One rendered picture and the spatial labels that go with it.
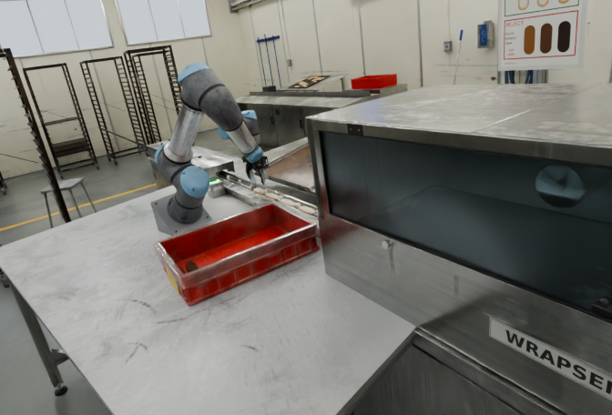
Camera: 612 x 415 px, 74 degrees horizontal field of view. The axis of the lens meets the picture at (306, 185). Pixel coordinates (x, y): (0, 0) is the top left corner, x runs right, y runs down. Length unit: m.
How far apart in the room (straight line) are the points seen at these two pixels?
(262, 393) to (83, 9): 8.36
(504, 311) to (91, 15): 8.56
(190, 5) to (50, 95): 3.21
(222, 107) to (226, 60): 8.20
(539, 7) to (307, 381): 1.51
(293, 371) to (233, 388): 0.13
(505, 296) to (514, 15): 1.29
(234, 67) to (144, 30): 2.00
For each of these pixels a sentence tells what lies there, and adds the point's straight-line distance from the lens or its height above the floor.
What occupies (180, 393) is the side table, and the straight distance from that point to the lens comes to 1.01.
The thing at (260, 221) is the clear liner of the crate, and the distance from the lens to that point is 1.60.
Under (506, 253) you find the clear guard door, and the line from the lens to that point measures 0.80.
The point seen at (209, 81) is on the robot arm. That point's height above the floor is 1.42.
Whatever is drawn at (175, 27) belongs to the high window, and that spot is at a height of 2.23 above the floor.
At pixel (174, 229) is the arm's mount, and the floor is 0.84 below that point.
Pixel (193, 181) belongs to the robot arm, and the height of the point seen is 1.04.
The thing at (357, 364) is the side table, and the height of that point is 0.82.
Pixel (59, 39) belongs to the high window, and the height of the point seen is 2.22.
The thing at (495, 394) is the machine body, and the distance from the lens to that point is 1.01.
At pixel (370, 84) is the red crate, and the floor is 0.93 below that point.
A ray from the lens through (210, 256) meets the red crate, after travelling 1.52.
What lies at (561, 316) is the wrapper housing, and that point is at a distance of 0.80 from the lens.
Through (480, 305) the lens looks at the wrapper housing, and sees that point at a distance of 0.89.
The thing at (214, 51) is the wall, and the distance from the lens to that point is 9.50.
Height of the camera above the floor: 1.48
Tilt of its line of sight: 19 degrees down
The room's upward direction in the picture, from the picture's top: 8 degrees counter-clockwise
